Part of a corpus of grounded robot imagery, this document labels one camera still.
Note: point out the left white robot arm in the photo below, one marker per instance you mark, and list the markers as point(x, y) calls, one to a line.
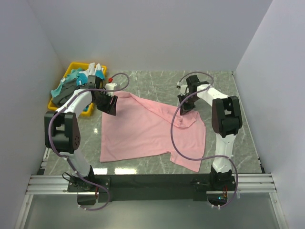
point(62, 132)

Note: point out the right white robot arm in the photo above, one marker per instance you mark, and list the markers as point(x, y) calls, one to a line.
point(226, 118)

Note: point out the pink t shirt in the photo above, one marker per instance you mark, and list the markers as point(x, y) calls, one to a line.
point(144, 128)

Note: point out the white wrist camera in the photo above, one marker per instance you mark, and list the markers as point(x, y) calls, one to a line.
point(111, 86)
point(183, 88)

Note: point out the aluminium rail frame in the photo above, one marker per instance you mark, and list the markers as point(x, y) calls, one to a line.
point(48, 205)

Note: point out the white t shirt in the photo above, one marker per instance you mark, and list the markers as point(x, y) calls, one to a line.
point(94, 69)

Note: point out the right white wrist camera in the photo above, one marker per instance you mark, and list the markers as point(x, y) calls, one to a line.
point(183, 88)

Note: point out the grey t shirt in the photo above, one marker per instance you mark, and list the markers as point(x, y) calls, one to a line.
point(66, 92)

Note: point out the teal t shirt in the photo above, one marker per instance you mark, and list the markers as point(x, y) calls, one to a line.
point(82, 76)

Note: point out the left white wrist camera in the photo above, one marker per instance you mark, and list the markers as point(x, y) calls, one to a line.
point(111, 86)

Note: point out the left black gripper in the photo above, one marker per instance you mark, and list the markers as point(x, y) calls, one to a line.
point(109, 108)

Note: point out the black base bar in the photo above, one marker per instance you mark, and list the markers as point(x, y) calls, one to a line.
point(151, 187)

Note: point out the light green t shirt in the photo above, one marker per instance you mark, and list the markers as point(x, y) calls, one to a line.
point(71, 77)

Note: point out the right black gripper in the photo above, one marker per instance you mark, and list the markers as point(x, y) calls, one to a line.
point(185, 108)

